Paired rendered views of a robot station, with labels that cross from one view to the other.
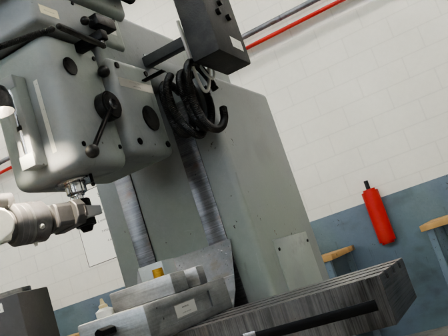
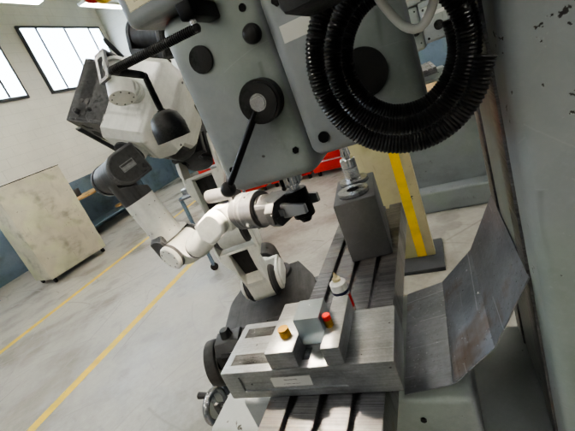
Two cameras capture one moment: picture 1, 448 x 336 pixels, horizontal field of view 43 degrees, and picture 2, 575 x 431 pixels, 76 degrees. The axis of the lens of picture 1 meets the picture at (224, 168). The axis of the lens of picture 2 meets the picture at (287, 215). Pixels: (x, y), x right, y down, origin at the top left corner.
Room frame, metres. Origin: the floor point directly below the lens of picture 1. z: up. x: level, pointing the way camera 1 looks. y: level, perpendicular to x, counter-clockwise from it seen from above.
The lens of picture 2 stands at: (1.28, -0.42, 1.47)
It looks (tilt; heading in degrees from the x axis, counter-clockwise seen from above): 19 degrees down; 92
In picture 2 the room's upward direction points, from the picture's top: 22 degrees counter-clockwise
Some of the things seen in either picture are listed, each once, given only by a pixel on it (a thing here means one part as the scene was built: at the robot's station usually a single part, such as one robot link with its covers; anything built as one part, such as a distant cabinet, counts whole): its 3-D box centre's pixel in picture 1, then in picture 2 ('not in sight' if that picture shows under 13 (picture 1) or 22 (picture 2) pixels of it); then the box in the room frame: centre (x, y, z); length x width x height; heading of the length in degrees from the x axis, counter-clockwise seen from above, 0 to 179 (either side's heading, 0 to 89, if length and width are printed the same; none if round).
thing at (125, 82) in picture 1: (107, 124); (354, 52); (1.47, 0.26, 1.47); 0.24 x 0.19 x 0.26; 66
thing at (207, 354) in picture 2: not in sight; (218, 362); (0.72, 0.95, 0.50); 0.20 x 0.05 x 0.20; 84
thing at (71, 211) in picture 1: (48, 221); (269, 209); (1.22, 0.40, 1.23); 0.13 x 0.12 x 0.10; 51
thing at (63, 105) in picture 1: (57, 117); (259, 91); (1.30, 0.34, 1.47); 0.21 x 0.19 x 0.32; 66
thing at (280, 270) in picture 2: not in sight; (263, 277); (1.01, 1.20, 0.68); 0.21 x 0.20 x 0.13; 84
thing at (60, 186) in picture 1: (74, 182); not in sight; (1.29, 0.34, 1.31); 0.09 x 0.09 x 0.01
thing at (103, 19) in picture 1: (95, 24); not in sight; (1.30, 0.19, 1.66); 0.12 x 0.04 x 0.04; 156
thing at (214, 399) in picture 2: not in sight; (224, 405); (0.84, 0.54, 0.63); 0.16 x 0.12 x 0.12; 156
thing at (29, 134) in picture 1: (23, 123); not in sight; (1.19, 0.38, 1.44); 0.04 x 0.04 x 0.21; 66
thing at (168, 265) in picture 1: (159, 277); (313, 321); (1.23, 0.20, 1.04); 0.06 x 0.05 x 0.06; 68
